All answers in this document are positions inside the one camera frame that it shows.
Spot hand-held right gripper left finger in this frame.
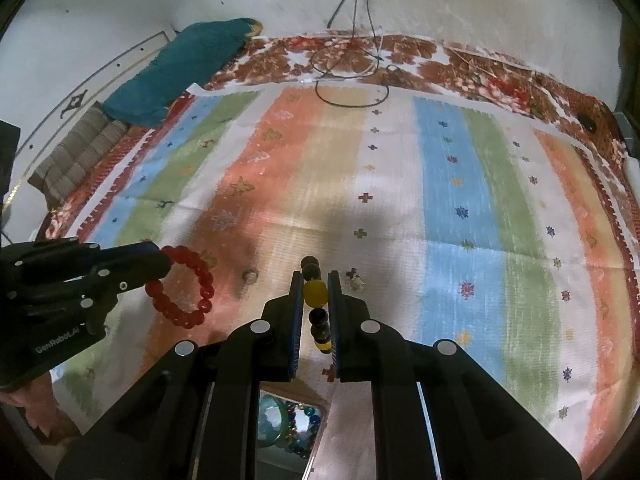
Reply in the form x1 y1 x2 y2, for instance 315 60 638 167
55 269 306 480

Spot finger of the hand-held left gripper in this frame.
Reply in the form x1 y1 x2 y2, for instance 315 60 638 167
0 239 168 272
0 260 172 311

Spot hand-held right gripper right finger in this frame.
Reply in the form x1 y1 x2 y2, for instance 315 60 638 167
327 270 583 480

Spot dark bead bracelet yellow beads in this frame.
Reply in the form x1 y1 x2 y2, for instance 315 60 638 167
299 255 335 358

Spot red bead bracelet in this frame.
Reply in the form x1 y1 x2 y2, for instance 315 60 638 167
145 245 216 330

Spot multicolour bead bracelet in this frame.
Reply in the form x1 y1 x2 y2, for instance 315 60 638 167
295 402 325 428

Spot green jade bangle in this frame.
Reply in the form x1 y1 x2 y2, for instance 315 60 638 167
257 394 297 447

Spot silver metal tin box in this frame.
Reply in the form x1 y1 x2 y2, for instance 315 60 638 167
252 379 335 480

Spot grey folded quilt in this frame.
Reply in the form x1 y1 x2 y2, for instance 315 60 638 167
27 110 131 206

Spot striped colourful cloth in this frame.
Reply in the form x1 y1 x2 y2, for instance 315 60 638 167
50 82 636 480

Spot white decorated headboard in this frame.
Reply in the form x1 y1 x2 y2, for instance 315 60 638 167
15 30 176 171

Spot teal pillow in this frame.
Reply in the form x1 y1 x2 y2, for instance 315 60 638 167
102 17 263 128

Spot white bundle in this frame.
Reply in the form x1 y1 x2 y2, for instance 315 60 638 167
624 157 640 201

